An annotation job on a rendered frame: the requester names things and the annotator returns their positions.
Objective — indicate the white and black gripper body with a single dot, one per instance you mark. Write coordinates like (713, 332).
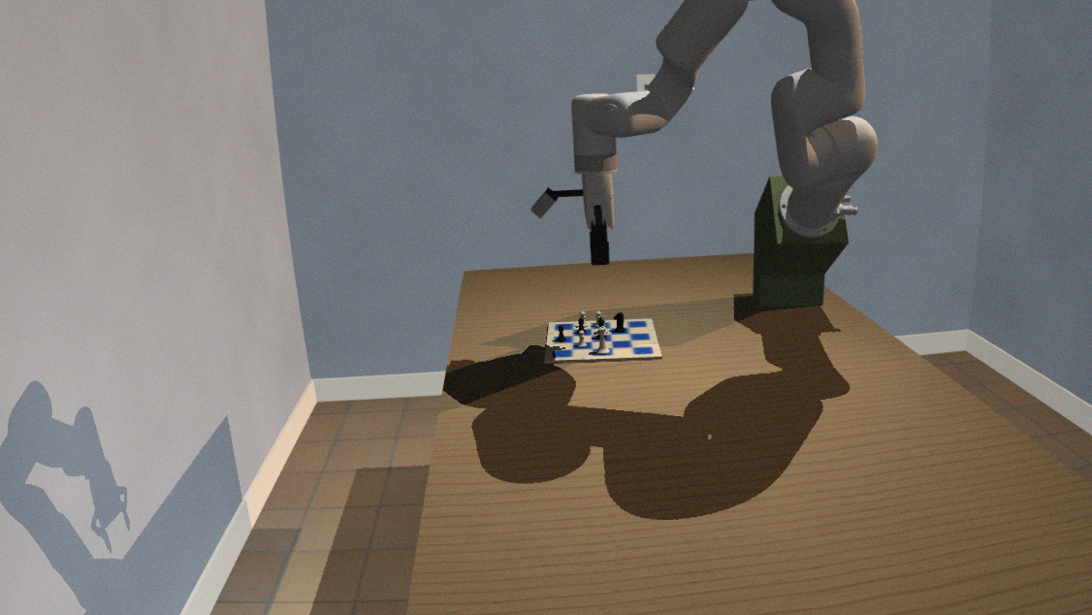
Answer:
(603, 196)

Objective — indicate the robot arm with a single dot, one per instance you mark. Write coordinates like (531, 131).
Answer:
(801, 103)

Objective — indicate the blue and white chessboard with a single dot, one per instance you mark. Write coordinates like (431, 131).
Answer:
(638, 342)

